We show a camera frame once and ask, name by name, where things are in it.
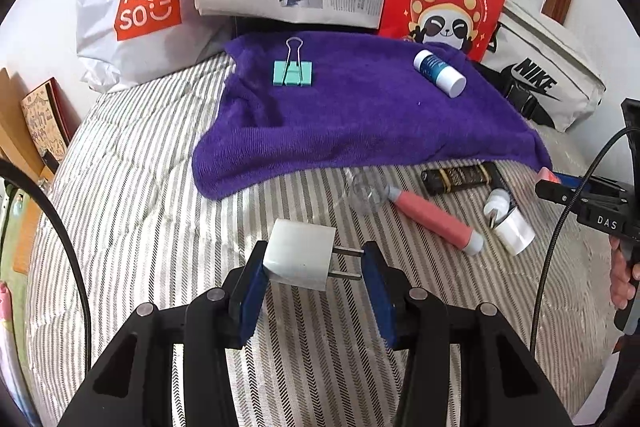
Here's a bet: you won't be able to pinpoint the blue and white bottle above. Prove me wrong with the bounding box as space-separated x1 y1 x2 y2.
413 49 467 98

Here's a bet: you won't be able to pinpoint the small white roller bottle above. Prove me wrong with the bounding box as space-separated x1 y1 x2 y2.
482 188 516 228

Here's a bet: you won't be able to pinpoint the pink and white tube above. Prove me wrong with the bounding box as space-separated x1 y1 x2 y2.
387 187 485 255

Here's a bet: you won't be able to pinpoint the black rubber cable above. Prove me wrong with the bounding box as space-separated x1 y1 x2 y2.
0 157 93 373

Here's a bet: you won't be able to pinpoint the person's right forearm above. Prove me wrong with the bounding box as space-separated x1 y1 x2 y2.
575 342 640 427

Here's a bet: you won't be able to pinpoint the white charger plug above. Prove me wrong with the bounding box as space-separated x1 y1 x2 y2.
263 219 363 293

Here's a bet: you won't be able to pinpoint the small white jar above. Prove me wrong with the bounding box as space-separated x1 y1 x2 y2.
494 210 536 257

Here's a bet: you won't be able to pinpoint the white waist bag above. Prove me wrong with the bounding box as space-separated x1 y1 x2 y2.
482 0 607 134

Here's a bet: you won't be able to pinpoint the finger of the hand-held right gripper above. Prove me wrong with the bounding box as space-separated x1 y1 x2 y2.
535 181 589 214
555 174 626 200

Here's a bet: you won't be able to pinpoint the books at bedside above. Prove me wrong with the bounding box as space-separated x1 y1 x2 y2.
0 67 58 180

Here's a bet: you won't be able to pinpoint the person's right hand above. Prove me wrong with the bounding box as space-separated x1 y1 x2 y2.
610 237 640 310

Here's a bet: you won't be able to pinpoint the teal binder clip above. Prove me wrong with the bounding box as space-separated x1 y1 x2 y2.
272 37 315 88

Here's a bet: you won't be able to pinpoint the black and gold tube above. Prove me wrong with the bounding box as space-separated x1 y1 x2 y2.
421 162 497 195

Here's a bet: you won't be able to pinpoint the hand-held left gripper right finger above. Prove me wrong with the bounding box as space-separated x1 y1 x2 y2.
361 241 573 427

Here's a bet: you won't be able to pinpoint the patterned brown book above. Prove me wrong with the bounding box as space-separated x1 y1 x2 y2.
20 77 73 162

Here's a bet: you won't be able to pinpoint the purple towel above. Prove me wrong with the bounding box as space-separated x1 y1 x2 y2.
192 31 553 202

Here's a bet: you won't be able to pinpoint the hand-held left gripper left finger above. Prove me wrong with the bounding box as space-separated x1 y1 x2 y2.
57 239 273 427

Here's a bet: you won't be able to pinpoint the clear plastic cap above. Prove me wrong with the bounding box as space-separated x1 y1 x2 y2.
347 171 393 212

